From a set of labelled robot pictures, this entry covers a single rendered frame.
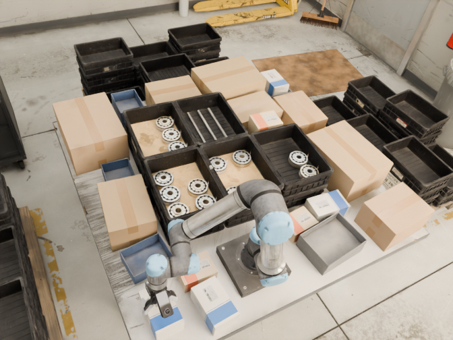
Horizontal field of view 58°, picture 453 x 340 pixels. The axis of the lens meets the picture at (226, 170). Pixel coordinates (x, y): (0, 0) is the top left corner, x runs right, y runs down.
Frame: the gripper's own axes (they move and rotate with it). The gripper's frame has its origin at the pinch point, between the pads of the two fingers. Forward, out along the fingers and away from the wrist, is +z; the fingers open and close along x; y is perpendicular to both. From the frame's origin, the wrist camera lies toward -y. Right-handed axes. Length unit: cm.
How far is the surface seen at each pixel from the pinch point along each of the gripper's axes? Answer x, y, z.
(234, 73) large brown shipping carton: -102, 120, -14
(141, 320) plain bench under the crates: 8.5, 1.4, 6.2
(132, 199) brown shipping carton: -7, 52, -10
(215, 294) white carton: -22.5, -5.5, -2.8
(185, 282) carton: -13.9, 5.8, -1.3
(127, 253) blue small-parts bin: 3.1, 32.8, 3.9
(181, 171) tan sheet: -37, 61, -7
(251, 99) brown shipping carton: -101, 96, -10
